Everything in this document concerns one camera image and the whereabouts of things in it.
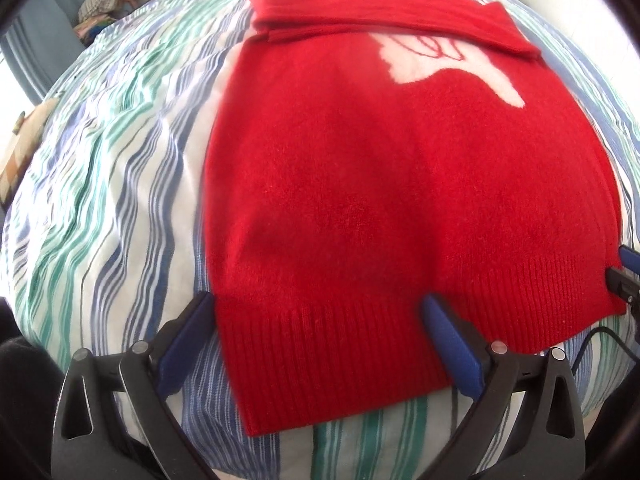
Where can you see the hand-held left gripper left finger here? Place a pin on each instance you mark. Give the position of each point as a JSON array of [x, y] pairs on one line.
[[182, 345]]

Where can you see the person's black trouser leg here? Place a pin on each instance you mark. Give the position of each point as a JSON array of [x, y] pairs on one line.
[[22, 385]]

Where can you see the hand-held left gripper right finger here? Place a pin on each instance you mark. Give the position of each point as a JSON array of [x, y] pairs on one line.
[[452, 347]]

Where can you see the patterned pillow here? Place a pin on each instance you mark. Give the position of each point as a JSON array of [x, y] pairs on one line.
[[25, 145]]

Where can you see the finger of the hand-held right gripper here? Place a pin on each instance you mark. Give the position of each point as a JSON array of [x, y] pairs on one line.
[[625, 285], [631, 256]]

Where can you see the striped bed sheet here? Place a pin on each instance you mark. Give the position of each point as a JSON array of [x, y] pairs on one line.
[[110, 170]]

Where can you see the colourful clothes pile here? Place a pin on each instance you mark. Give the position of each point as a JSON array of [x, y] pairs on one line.
[[95, 27]]

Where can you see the blue curtain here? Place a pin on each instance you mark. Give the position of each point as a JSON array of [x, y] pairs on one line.
[[35, 45]]

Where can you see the red knit sweater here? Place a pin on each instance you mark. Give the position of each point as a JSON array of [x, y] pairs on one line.
[[380, 200]]

